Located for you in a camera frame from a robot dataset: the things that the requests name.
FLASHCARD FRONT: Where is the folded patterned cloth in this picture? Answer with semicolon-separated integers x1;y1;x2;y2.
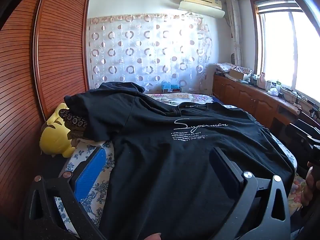
214;62;253;75

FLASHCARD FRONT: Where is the cardboard box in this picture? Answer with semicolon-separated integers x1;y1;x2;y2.
229;68;252;82

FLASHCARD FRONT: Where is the circle-patterned sheer curtain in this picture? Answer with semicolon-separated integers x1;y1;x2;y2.
87;14;213;93

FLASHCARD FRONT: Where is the wooden slatted wardrobe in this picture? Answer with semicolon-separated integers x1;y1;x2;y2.
0;0;91;220

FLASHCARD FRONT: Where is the pink floral blanket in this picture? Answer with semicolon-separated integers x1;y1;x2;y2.
145;92;309;214

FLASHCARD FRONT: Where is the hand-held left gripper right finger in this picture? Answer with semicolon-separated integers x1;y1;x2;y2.
209;147;292;240

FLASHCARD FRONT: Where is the yellow plush toy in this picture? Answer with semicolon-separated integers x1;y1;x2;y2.
39;103;76;158

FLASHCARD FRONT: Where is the wall air conditioner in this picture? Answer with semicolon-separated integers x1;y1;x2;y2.
178;0;225;18

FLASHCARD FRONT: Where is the wooden cabinet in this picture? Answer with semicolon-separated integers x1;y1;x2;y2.
212;72;320;137

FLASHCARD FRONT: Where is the person's right hand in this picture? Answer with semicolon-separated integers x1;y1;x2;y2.
301;162;320;207

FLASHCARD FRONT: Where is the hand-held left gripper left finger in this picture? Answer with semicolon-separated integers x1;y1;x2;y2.
25;146;108;240

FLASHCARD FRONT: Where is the pale plastic jug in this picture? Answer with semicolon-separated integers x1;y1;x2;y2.
257;72;267;89

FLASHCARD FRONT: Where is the blue plastic item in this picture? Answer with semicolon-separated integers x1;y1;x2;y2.
161;80;181;93

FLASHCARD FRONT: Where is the blue floral bed sheet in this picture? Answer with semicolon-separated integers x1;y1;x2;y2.
56;135;298;235

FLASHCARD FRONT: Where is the window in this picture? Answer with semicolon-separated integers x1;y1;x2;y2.
252;0;320;98

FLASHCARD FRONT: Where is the white window curtain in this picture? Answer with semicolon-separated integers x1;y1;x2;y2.
226;0;244;68

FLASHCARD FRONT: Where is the black printed t-shirt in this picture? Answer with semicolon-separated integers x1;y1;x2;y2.
64;82;297;240

